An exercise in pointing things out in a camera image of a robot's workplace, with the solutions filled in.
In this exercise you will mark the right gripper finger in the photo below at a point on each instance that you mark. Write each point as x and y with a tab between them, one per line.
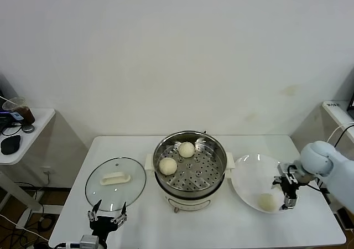
290	202
276	181

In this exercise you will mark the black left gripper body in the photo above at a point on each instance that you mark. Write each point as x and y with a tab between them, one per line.
102	225

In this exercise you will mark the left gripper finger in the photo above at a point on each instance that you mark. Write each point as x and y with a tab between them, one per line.
95	208
124	208

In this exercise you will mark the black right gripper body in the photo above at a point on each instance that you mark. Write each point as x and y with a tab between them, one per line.
290	185

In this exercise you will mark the white steamed baozi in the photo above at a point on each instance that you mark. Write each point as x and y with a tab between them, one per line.
167	166
266	202
186	149

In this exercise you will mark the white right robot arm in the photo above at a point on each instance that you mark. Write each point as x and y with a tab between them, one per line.
332	166

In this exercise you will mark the stainless steel steamer basket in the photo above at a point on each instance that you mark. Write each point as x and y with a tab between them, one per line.
204	174

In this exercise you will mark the white round plate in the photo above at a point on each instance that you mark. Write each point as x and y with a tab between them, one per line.
254	174

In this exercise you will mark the white side table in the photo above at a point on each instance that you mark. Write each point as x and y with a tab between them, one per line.
33	141

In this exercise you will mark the dark monitor edge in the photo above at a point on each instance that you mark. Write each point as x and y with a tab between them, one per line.
352	102

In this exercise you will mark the grey round puck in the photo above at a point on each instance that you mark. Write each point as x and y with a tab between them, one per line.
28	128

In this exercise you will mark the black computer mouse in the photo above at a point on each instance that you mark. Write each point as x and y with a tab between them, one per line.
11	144

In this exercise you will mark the plastic iced coffee cup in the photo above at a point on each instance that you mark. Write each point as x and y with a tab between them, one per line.
26	114

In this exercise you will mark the dark device with blue light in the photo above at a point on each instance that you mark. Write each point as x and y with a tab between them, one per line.
5	119

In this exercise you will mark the white drinking straw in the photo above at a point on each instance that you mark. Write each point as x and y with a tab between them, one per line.
7	99

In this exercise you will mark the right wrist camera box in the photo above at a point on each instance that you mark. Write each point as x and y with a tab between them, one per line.
283	169

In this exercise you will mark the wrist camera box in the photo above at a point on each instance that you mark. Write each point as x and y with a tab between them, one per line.
88	243
283	169

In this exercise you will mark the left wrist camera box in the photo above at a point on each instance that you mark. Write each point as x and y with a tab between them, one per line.
88	243

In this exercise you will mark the white wall outlet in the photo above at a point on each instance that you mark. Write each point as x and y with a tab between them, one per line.
49	170

